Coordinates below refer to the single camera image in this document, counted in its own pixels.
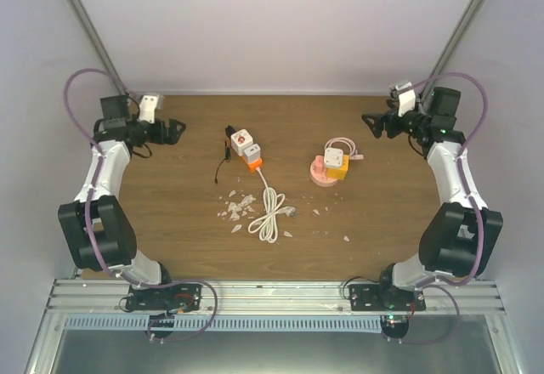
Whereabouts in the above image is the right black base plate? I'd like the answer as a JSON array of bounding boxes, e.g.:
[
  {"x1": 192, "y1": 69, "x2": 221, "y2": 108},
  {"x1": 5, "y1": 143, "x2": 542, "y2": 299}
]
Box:
[{"x1": 340, "y1": 278, "x2": 426, "y2": 312}]

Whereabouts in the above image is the aluminium rail front frame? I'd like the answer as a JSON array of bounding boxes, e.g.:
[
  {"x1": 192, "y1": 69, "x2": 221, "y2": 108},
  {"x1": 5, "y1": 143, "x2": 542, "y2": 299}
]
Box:
[{"x1": 46, "y1": 280, "x2": 506, "y2": 315}]

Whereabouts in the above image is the left aluminium corner post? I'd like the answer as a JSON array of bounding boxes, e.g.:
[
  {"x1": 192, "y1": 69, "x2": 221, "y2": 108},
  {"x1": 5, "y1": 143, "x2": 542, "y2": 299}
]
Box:
[{"x1": 67, "y1": 0, "x2": 126, "y2": 94}]

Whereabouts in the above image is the white tiger cube plug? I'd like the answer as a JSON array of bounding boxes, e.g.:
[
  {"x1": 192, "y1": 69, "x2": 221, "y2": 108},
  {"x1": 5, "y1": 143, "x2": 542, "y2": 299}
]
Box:
[{"x1": 230, "y1": 129, "x2": 254, "y2": 156}]

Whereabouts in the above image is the pink round socket base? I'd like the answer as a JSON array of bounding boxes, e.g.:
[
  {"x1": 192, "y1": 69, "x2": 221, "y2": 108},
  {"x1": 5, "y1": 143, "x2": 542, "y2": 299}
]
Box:
[{"x1": 309, "y1": 156, "x2": 339, "y2": 188}]

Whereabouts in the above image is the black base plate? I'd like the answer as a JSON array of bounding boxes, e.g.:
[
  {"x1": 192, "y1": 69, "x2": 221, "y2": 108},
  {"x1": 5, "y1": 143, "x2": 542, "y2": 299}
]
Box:
[
  {"x1": 340, "y1": 278, "x2": 426, "y2": 312},
  {"x1": 118, "y1": 283, "x2": 202, "y2": 314}
]

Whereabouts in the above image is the white USB charger plug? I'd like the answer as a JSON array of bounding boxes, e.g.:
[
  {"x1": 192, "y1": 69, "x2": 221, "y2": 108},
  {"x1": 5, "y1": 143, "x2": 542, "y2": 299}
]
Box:
[{"x1": 243, "y1": 144, "x2": 261, "y2": 164}]

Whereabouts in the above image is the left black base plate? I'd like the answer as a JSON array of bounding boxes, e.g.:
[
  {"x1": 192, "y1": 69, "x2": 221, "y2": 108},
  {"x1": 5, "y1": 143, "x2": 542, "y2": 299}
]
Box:
[{"x1": 118, "y1": 283, "x2": 202, "y2": 314}]

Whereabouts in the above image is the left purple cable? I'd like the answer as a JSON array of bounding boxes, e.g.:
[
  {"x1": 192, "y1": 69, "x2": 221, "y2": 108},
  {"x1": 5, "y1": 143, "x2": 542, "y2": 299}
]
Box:
[{"x1": 63, "y1": 68, "x2": 219, "y2": 344}]

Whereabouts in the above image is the black power adapter with cable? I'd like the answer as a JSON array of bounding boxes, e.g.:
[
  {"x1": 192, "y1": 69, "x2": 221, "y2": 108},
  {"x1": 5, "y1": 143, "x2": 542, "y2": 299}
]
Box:
[{"x1": 214, "y1": 125, "x2": 236, "y2": 184}]

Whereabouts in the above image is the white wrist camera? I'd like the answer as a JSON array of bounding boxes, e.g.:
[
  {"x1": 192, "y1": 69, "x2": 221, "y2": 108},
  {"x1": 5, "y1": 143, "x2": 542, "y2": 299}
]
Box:
[
  {"x1": 139, "y1": 93, "x2": 164, "y2": 124},
  {"x1": 390, "y1": 82, "x2": 417, "y2": 117}
]

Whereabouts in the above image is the grey slotted cable duct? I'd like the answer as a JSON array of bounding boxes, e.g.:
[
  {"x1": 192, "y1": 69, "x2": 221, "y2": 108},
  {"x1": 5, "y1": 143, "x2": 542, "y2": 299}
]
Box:
[{"x1": 65, "y1": 314, "x2": 382, "y2": 333}]

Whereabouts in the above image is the right aluminium corner post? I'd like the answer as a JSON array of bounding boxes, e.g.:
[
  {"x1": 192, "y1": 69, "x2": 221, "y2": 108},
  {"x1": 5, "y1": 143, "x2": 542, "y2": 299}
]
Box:
[{"x1": 418, "y1": 0, "x2": 507, "y2": 94}]

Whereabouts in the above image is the white power strip cable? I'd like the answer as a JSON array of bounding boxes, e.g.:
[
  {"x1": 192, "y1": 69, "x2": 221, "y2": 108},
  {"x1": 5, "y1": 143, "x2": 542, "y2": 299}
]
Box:
[{"x1": 247, "y1": 167, "x2": 298, "y2": 244}]

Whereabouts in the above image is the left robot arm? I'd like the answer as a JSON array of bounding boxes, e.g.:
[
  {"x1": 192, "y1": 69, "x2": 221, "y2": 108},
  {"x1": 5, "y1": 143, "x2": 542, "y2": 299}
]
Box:
[{"x1": 58, "y1": 93, "x2": 186, "y2": 309}]

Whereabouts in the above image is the aluminium corner post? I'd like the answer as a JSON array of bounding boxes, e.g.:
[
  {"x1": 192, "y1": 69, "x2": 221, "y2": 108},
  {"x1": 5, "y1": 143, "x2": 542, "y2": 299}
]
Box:
[
  {"x1": 67, "y1": 0, "x2": 126, "y2": 94},
  {"x1": 418, "y1": 0, "x2": 507, "y2": 94}
]

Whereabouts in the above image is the orange power strip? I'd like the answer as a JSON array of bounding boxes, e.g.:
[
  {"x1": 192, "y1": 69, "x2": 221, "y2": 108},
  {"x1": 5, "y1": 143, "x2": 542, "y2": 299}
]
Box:
[{"x1": 241, "y1": 155, "x2": 263, "y2": 173}]

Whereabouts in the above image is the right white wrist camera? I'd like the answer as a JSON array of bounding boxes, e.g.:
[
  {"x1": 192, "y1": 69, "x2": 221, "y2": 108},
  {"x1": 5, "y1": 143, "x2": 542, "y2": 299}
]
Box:
[{"x1": 390, "y1": 82, "x2": 417, "y2": 117}]

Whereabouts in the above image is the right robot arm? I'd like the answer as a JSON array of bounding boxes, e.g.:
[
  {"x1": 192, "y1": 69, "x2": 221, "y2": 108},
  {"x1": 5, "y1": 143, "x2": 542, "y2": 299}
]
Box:
[{"x1": 361, "y1": 82, "x2": 503, "y2": 310}]

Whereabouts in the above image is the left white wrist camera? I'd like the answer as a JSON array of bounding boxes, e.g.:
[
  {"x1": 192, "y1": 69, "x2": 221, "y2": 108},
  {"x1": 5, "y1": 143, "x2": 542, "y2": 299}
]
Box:
[{"x1": 139, "y1": 93, "x2": 164, "y2": 124}]

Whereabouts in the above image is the yellow cube socket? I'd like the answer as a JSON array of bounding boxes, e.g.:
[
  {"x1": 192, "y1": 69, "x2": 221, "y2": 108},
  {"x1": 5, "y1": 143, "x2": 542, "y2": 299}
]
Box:
[{"x1": 325, "y1": 155, "x2": 349, "y2": 180}]

